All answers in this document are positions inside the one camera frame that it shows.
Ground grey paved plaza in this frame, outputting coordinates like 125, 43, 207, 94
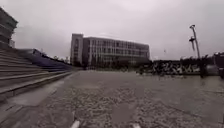
0, 69, 224, 128

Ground dark multi-storey building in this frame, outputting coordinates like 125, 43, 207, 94
0, 7, 19, 50

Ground wide grey stone steps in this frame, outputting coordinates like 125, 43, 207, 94
0, 46, 74, 101

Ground row of dark bushes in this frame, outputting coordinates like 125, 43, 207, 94
151, 54, 216, 68

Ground tall leaning lamp pole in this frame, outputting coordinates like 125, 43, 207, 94
188, 24, 208, 79

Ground row of parked bicycles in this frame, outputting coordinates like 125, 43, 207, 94
135, 61, 202, 76

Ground large grey glass-fronted building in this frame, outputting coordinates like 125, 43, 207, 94
69, 32, 151, 68

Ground blue sloped wall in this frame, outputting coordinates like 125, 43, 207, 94
19, 48, 73, 72

